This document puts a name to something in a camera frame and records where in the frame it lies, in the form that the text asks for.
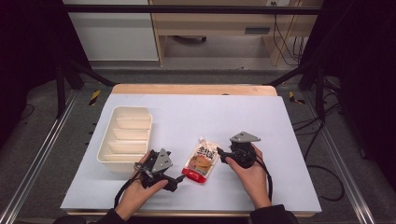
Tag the black metal frame stand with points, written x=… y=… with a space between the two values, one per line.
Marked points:
x=60 y=90
x=319 y=90

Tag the black horizontal frame bar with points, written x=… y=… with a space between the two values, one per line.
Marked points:
x=186 y=9

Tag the person's black sleeve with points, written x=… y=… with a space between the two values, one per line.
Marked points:
x=274 y=215
x=107 y=217

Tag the light wooden desk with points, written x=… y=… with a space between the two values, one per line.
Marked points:
x=218 y=23

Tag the yellow and black tape marker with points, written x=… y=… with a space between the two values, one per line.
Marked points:
x=293 y=98
x=94 y=97

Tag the person's left hand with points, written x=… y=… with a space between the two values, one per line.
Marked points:
x=137 y=197

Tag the person's left black sleeve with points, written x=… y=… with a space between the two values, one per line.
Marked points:
x=107 y=217

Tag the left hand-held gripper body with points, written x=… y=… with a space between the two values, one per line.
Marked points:
x=158 y=163

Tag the person's right black sleeve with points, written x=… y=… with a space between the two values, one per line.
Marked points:
x=274 y=215

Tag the red and white snack packet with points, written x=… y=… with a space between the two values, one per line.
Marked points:
x=200 y=163

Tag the white table mat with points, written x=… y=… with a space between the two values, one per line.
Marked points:
x=193 y=118

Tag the person's right hand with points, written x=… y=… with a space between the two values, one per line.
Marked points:
x=253 y=183

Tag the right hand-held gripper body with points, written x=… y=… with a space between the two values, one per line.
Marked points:
x=243 y=152

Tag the black curtain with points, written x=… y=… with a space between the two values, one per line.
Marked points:
x=361 y=77
x=28 y=46

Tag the cream divided storage box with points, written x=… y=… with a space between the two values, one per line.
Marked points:
x=126 y=137

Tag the aluminium floor rail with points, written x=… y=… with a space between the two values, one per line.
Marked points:
x=37 y=155
x=342 y=161

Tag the wooden table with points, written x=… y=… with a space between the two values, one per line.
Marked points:
x=193 y=89

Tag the white cabinet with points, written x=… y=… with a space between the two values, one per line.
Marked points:
x=115 y=37

